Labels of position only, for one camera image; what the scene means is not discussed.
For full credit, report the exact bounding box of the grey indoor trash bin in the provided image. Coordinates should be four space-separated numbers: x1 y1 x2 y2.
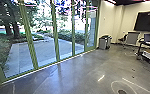
98 34 113 51

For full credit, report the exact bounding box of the open laptop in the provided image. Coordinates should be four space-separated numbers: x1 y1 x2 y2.
143 33 150 43

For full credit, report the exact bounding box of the grey office chair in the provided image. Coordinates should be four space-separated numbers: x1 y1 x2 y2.
118 31 141 51

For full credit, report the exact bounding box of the grey robot body part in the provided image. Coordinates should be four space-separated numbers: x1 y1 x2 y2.
117 88 129 94

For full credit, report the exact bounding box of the dark tree trunk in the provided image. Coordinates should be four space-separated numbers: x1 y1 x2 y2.
3 0 23 38

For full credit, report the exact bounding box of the green glass door frame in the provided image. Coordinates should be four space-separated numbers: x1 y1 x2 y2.
0 0 102 86

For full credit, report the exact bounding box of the black wall screen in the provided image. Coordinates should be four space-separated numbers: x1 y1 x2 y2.
133 10 150 33

